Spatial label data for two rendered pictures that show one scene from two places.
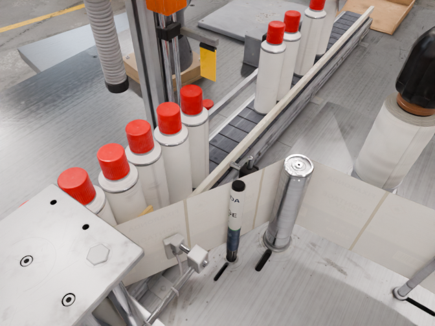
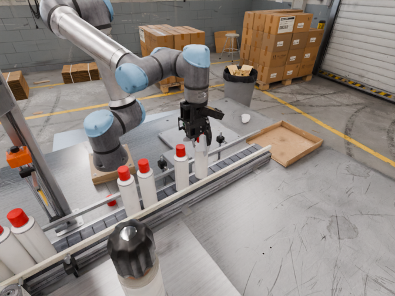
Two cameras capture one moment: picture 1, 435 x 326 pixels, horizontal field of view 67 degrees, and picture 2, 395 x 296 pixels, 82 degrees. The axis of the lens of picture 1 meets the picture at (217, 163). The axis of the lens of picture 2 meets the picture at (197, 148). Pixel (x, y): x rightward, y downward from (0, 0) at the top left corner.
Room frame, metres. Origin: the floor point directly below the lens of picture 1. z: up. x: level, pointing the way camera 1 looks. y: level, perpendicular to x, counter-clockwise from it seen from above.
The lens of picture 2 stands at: (0.22, -0.49, 1.53)
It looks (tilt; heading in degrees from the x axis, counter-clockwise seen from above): 36 degrees down; 20
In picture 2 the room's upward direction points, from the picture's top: straight up
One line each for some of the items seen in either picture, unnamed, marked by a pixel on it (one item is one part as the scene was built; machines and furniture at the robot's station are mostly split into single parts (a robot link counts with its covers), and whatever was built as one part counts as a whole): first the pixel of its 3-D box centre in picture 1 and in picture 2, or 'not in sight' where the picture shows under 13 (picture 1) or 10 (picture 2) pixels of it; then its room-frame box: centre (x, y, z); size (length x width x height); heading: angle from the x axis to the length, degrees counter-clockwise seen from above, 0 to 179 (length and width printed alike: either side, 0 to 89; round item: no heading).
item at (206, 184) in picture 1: (304, 79); (171, 197); (0.71, -0.22, 0.90); 1.07 x 0.01 x 0.02; 146
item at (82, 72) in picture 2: not in sight; (81, 72); (3.68, 3.19, 0.11); 0.65 x 0.54 x 0.22; 131
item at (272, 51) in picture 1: (269, 70); (129, 192); (0.62, -0.11, 0.98); 0.05 x 0.05 x 0.20
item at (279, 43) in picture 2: not in sight; (278, 48); (4.87, -0.39, 0.57); 1.20 x 0.85 x 1.14; 137
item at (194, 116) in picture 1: (193, 140); (32, 237); (0.40, 0.04, 0.98); 0.05 x 0.05 x 0.20
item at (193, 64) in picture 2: not in sight; (195, 66); (0.85, -0.26, 1.34); 0.09 x 0.08 x 0.11; 74
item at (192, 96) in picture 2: not in sight; (197, 93); (0.84, -0.26, 1.26); 0.08 x 0.08 x 0.05
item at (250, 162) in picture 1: (248, 178); (73, 268); (0.40, -0.06, 0.89); 0.03 x 0.03 x 0.12; 56
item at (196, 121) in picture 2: not in sight; (194, 117); (0.84, -0.26, 1.18); 0.09 x 0.08 x 0.12; 146
